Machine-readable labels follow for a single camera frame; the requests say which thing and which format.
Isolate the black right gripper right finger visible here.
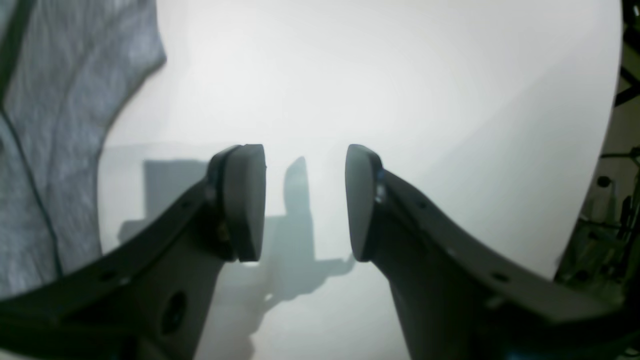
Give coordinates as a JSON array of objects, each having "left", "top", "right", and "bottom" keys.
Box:
[{"left": 345, "top": 144, "right": 639, "bottom": 360}]

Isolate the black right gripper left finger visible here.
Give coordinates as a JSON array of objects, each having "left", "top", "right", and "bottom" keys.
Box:
[{"left": 0, "top": 145, "right": 266, "bottom": 360}]

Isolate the grey T-shirt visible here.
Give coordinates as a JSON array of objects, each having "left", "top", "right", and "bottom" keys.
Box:
[{"left": 0, "top": 0, "right": 166, "bottom": 299}]

